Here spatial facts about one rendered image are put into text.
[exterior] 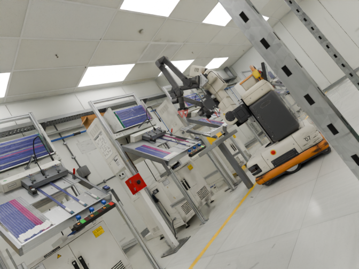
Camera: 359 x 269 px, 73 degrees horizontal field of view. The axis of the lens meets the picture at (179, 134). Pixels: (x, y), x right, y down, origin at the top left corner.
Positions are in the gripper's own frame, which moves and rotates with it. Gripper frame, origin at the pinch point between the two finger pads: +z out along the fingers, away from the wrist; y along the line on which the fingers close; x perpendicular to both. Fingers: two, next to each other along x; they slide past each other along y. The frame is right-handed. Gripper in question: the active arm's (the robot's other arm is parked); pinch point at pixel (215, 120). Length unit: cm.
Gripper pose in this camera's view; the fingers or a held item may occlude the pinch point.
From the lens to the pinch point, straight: 279.8
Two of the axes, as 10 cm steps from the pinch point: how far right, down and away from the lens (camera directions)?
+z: 5.7, 7.6, -3.1
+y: 7.7, -6.3, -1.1
